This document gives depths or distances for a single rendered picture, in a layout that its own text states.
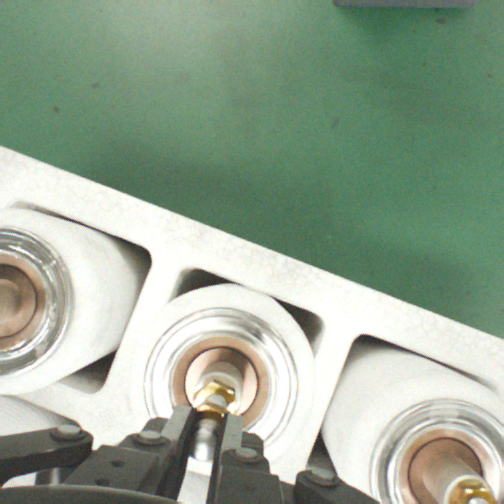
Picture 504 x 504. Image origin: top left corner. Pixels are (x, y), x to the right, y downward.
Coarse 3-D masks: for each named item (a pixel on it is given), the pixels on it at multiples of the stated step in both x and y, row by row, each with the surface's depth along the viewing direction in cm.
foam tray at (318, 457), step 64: (0, 192) 33; (64, 192) 33; (192, 256) 33; (256, 256) 33; (320, 320) 35; (384, 320) 33; (448, 320) 33; (64, 384) 33; (320, 384) 33; (320, 448) 41
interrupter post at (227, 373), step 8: (208, 368) 25; (216, 368) 24; (224, 368) 24; (232, 368) 25; (200, 376) 24; (208, 376) 23; (216, 376) 23; (224, 376) 23; (232, 376) 23; (240, 376) 25; (200, 384) 23; (232, 384) 23; (240, 384) 23; (240, 392) 23; (192, 400) 23; (240, 400) 23
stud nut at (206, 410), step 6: (204, 402) 18; (210, 402) 18; (198, 408) 18; (204, 408) 17; (210, 408) 17; (216, 408) 18; (222, 408) 18; (198, 414) 17; (204, 414) 17; (210, 414) 17; (216, 414) 17; (222, 414) 17; (198, 420) 17; (216, 420) 17; (210, 462) 17
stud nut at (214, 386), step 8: (208, 384) 21; (216, 384) 21; (224, 384) 22; (200, 392) 21; (208, 392) 21; (216, 392) 21; (224, 392) 21; (232, 392) 21; (200, 400) 21; (232, 400) 21; (232, 408) 21
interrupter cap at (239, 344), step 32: (192, 320) 25; (224, 320) 26; (256, 320) 25; (160, 352) 25; (192, 352) 25; (224, 352) 26; (256, 352) 26; (288, 352) 25; (160, 384) 25; (192, 384) 26; (256, 384) 26; (288, 384) 25; (160, 416) 25; (256, 416) 25; (288, 416) 25
